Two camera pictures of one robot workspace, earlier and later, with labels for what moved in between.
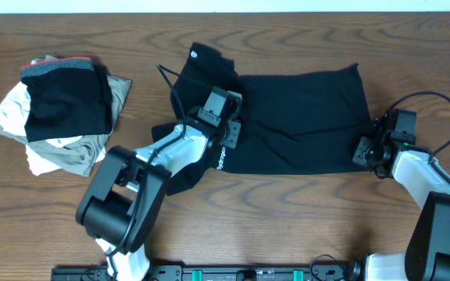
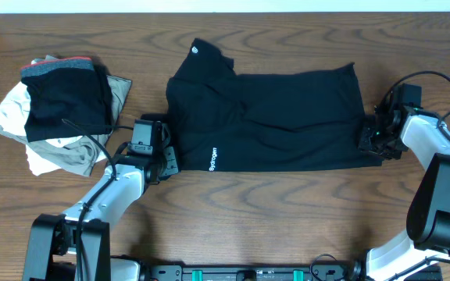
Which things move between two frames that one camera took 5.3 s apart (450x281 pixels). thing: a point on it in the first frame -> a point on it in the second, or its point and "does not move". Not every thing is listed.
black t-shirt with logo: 299,122 does not move
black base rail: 216,272 does not move
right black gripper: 359,157 -> 365,144
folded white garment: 12,116 does not move
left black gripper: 233,139 -> 172,168
